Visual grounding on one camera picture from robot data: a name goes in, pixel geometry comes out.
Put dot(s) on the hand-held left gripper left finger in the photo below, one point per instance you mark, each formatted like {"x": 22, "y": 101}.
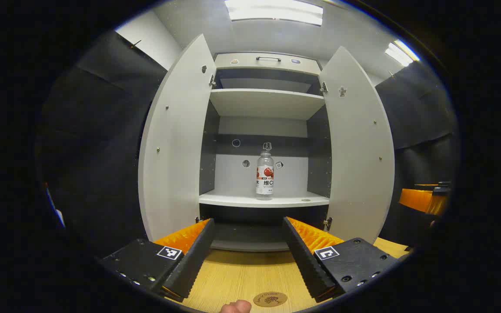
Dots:
{"x": 189, "y": 265}

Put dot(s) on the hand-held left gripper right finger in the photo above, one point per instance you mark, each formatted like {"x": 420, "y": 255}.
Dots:
{"x": 305, "y": 261}

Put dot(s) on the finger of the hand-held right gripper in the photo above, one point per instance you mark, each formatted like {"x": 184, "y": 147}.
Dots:
{"x": 418, "y": 200}

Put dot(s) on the round brown coaster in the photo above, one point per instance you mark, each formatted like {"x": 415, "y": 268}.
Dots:
{"x": 270, "y": 299}

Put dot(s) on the white cabinet door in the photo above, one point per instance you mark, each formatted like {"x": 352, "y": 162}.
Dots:
{"x": 172, "y": 152}
{"x": 359, "y": 165}

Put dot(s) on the clear bottle red label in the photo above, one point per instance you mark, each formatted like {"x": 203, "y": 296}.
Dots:
{"x": 265, "y": 178}

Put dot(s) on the white grey cabinet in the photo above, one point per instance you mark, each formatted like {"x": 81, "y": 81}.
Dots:
{"x": 268, "y": 102}

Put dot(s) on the small ceiling light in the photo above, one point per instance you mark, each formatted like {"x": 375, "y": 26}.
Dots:
{"x": 400, "y": 52}

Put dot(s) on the black backdrop cloth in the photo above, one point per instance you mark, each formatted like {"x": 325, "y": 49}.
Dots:
{"x": 98, "y": 152}

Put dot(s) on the long ceiling light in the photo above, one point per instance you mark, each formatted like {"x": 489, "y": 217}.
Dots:
{"x": 272, "y": 11}

